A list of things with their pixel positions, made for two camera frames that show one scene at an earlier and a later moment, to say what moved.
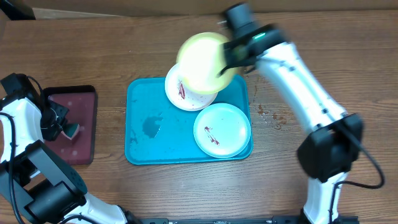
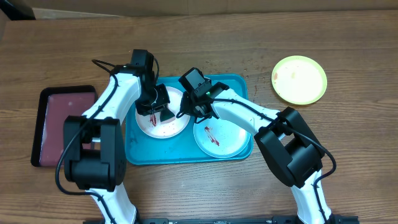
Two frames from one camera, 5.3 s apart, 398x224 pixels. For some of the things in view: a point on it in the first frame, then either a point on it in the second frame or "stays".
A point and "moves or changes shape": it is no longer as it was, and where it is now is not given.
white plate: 182,96 moves or changes shape
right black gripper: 235,61 to 186,109
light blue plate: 222,130 stays
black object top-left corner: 17,10 stays
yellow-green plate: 200,60 moves or changes shape
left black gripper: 51,134 to 164,98
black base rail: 244,220 stays
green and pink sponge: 70,130 moves or changes shape
